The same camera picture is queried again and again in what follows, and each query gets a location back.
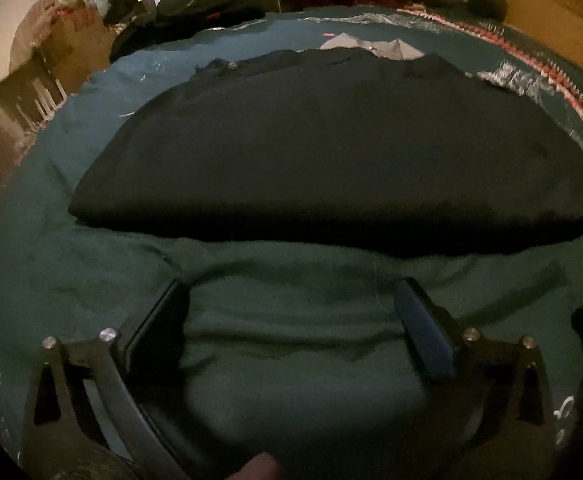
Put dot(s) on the operator thumb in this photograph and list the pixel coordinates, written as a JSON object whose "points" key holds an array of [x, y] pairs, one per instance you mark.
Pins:
{"points": [[262, 467]]}

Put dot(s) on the black and grey garment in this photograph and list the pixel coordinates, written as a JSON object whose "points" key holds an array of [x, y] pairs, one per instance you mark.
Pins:
{"points": [[397, 49]]}

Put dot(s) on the large black garment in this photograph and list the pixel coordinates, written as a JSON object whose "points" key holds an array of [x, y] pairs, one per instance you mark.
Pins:
{"points": [[340, 148]]}

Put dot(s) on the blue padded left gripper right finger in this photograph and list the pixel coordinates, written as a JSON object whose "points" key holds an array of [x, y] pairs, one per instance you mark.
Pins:
{"points": [[488, 412]]}

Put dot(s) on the black clothes heap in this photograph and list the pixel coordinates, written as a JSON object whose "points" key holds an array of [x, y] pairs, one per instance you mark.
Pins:
{"points": [[174, 20]]}

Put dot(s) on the cardboard boxes clutter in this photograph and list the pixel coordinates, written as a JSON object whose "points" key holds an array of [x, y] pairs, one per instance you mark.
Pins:
{"points": [[57, 46]]}

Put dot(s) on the wooden headboard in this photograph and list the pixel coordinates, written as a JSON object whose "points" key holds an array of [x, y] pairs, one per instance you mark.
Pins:
{"points": [[558, 24]]}

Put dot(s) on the dark green Eiffel bedspread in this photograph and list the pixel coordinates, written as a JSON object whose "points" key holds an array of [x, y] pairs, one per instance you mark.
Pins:
{"points": [[291, 349]]}

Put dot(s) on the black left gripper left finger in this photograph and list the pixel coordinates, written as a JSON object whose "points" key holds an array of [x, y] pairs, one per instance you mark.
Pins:
{"points": [[92, 411]]}

